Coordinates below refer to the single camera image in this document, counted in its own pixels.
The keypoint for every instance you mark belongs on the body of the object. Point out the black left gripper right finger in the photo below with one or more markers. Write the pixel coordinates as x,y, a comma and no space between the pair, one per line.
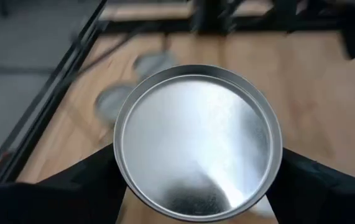
326,199

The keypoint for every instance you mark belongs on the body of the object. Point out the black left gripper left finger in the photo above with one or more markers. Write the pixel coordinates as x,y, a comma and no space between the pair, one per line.
40,202

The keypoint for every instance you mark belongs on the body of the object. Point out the Berries label blue tin can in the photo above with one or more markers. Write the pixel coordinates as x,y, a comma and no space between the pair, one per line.
196,140

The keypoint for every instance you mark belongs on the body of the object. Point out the Tomatoes label tin can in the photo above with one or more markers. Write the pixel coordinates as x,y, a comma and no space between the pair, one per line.
155,63

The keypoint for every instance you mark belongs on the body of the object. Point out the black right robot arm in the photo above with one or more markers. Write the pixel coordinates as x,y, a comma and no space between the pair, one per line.
211,15

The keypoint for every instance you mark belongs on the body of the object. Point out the silver lidded tin can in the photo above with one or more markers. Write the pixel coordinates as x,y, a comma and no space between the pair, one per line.
110,101

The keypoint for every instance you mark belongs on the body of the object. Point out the light wooden plank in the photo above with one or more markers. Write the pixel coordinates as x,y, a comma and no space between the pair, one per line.
149,11

